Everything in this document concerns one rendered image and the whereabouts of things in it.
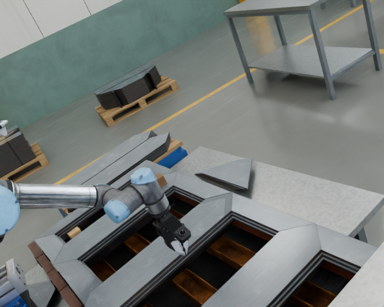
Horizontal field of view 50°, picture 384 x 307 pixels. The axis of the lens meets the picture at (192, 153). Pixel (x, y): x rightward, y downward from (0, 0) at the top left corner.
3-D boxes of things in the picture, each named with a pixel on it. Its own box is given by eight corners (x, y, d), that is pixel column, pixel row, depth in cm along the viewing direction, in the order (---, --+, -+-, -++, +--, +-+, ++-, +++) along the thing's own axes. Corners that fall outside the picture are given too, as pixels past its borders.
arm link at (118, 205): (105, 219, 135) (130, 198, 140) (122, 228, 127) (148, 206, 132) (94, 201, 132) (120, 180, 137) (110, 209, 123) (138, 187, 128)
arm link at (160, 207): (168, 195, 136) (149, 209, 133) (174, 205, 138) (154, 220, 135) (157, 189, 142) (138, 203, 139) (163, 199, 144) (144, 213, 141)
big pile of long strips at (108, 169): (150, 133, 290) (147, 126, 287) (181, 141, 258) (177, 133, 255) (52, 200, 258) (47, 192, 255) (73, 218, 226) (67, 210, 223)
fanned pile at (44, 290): (44, 271, 214) (39, 265, 212) (68, 306, 182) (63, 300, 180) (22, 287, 209) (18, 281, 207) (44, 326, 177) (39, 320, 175)
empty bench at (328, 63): (248, 83, 529) (223, 11, 488) (289, 59, 547) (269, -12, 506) (333, 100, 400) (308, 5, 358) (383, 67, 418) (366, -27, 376)
